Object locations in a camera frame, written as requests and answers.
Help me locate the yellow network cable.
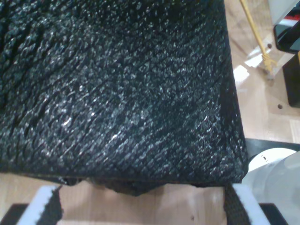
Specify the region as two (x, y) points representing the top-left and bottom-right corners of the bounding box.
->
(239, 0), (278, 82)

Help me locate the black box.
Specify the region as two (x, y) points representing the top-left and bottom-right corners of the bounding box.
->
(282, 50), (300, 108)

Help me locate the black bubble wrap mat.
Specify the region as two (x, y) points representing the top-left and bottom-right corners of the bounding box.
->
(0, 0), (249, 196)

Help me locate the dark glossy panel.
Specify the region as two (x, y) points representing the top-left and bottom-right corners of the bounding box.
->
(273, 22), (300, 53)

